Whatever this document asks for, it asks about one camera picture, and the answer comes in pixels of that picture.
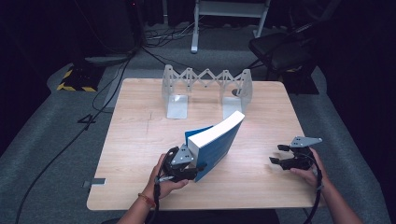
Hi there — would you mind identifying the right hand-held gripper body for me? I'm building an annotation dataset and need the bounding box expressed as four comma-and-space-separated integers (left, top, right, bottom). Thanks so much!
289, 135, 323, 171

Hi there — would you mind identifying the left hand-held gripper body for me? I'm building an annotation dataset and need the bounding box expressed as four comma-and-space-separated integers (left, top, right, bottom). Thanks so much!
162, 143, 198, 183

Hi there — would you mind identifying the blue book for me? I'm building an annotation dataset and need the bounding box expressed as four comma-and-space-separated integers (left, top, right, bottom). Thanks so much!
184, 110, 246, 183

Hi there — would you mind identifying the person's right hand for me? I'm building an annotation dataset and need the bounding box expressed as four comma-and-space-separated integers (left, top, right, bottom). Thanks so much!
289, 147, 330, 190

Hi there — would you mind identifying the person's left hand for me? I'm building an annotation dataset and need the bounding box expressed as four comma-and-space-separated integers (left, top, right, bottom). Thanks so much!
146, 153, 190, 200

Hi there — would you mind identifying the grey expandable metal book stand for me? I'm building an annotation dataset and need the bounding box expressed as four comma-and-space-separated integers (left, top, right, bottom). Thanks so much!
161, 63, 254, 120

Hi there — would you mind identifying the grey tape strip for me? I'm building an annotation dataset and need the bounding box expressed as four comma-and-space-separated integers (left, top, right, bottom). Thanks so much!
81, 177, 107, 189

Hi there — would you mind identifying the black chair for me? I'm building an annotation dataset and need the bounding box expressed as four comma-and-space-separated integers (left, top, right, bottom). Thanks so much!
247, 21, 321, 82

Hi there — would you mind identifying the white metal stand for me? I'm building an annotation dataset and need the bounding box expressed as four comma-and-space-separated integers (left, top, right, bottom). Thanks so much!
190, 0, 272, 54

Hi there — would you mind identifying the black yellow striped base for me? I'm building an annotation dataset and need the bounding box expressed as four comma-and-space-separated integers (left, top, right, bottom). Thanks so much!
56, 63, 106, 93

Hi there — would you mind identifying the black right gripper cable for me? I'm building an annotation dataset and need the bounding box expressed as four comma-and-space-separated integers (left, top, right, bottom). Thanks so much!
303, 153, 325, 224

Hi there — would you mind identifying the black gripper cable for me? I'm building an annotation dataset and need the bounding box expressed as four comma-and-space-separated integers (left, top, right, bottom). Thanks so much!
303, 153, 325, 224
148, 146, 176, 224

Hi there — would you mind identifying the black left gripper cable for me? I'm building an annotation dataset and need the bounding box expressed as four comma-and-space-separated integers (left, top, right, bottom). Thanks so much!
148, 146, 176, 224

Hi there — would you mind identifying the orange bracelet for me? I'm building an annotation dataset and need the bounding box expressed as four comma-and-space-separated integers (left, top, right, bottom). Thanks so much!
137, 192, 157, 209

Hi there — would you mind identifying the long black floor cable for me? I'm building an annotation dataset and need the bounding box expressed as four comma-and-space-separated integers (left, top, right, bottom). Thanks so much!
13, 46, 138, 224

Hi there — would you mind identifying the bundle of floor cables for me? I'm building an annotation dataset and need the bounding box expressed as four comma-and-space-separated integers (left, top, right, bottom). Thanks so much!
141, 21, 200, 49

